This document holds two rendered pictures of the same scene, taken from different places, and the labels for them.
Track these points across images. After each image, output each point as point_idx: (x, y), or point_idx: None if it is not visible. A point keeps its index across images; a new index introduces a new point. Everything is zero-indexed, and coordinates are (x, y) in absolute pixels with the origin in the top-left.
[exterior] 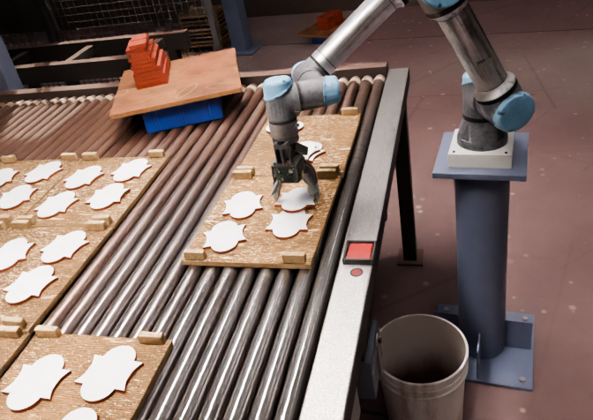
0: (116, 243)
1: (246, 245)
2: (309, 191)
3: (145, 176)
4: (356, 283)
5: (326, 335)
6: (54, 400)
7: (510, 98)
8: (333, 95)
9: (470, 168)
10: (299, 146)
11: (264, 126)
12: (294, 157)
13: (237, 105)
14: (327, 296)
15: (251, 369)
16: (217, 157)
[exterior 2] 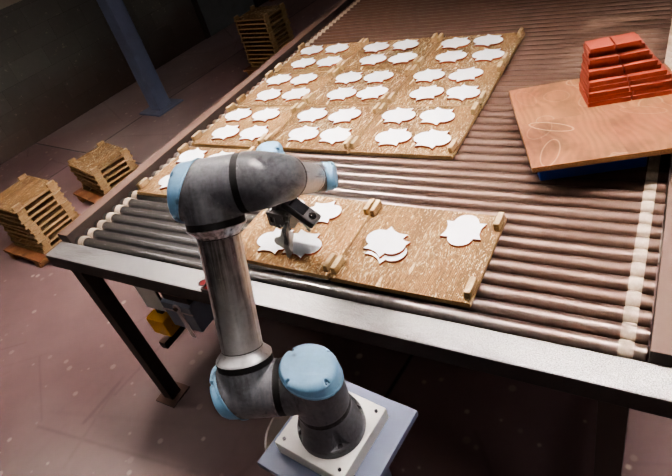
0: (335, 160)
1: (268, 221)
2: (274, 239)
3: (418, 150)
4: (192, 282)
5: (164, 265)
6: None
7: (214, 367)
8: None
9: None
10: (290, 210)
11: (481, 214)
12: (282, 211)
13: (578, 189)
14: (199, 269)
15: (168, 234)
16: (438, 190)
